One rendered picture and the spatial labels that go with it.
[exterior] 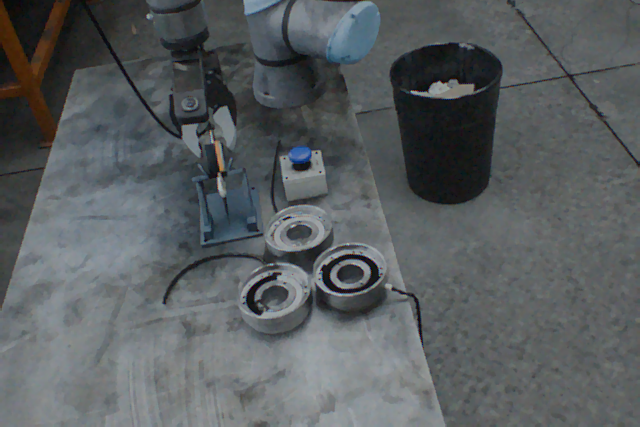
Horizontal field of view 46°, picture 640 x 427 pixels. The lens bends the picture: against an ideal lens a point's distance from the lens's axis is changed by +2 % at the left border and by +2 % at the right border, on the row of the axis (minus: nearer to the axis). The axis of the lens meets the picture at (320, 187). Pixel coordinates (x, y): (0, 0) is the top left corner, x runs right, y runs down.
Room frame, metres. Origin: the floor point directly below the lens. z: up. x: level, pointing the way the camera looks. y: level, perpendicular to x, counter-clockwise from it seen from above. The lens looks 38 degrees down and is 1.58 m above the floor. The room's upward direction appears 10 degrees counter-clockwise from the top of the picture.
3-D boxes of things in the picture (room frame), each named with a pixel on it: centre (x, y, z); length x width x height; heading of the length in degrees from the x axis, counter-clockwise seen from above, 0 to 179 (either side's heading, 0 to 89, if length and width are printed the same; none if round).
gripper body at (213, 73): (1.01, 0.16, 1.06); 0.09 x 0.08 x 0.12; 2
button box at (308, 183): (1.01, 0.02, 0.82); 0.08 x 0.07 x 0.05; 1
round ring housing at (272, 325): (0.73, 0.09, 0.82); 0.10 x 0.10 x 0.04
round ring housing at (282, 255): (0.85, 0.04, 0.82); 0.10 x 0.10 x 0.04
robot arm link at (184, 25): (1.00, 0.16, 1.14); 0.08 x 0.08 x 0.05
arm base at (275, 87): (1.34, 0.03, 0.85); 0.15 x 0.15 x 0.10
